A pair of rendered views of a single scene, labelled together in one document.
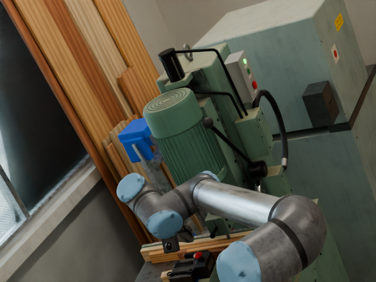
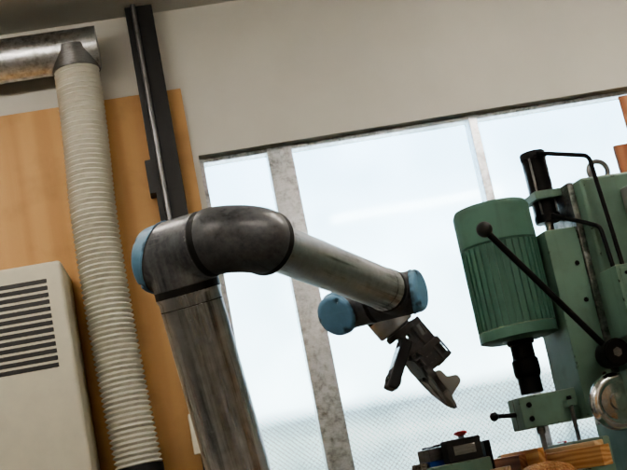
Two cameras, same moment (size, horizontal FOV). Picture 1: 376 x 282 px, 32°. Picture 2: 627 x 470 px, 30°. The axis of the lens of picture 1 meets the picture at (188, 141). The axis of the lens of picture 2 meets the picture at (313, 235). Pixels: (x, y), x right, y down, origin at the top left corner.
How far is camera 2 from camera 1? 2.02 m
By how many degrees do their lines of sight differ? 57
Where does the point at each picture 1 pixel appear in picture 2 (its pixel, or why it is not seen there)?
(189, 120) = not seen: hidden behind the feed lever
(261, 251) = (161, 225)
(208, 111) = (554, 241)
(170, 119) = (463, 224)
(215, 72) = (586, 190)
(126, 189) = not seen: hidden behind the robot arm
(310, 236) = (204, 224)
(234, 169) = (582, 344)
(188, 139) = (480, 257)
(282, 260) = (169, 238)
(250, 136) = (613, 297)
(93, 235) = not seen: outside the picture
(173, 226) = (339, 318)
